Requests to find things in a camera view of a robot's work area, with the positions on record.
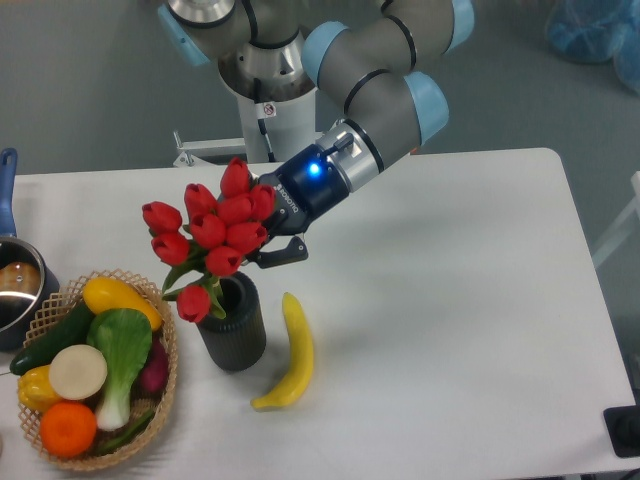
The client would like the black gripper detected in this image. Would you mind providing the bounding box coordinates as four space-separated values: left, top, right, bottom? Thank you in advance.
246 144 349 269

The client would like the red tulip bouquet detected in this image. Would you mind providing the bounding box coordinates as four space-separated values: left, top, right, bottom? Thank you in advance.
142 157 276 323

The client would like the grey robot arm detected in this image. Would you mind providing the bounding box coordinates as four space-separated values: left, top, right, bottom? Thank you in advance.
158 1 475 268

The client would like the dark grey ribbed vase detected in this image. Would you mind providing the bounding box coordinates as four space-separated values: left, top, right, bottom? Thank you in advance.
197 272 266 372

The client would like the yellow banana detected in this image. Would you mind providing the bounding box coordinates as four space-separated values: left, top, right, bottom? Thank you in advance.
250 292 315 411

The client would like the purple sweet potato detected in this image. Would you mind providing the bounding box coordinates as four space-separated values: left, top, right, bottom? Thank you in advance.
138 337 169 394

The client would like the green bok choy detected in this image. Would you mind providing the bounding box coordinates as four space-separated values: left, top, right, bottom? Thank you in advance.
87 308 152 431

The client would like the yellow squash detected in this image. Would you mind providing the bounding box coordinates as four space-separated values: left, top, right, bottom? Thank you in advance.
82 276 163 331

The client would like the green chili pepper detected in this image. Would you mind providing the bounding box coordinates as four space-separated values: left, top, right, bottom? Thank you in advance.
93 410 155 456

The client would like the dark green cucumber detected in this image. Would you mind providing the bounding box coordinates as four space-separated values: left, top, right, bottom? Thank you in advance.
9 301 95 376

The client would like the woven wicker basket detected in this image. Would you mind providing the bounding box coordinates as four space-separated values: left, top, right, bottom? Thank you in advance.
18 269 178 472

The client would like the blue saucepan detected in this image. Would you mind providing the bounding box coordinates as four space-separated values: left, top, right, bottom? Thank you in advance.
1 148 59 352

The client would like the orange fruit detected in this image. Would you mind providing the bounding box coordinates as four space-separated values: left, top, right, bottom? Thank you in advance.
39 402 97 458

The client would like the yellow bell pepper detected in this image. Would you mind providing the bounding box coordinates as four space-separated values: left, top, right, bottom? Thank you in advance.
18 365 63 413

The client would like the blue plastic bag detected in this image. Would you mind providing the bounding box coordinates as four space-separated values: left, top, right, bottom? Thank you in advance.
545 1 639 93

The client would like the black device at edge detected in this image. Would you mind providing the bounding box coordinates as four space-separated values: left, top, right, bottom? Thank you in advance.
603 405 639 458

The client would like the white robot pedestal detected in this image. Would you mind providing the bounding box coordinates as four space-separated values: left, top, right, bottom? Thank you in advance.
172 24 346 168

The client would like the white frame at right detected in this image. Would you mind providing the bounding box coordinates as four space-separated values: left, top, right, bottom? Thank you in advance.
591 171 639 269

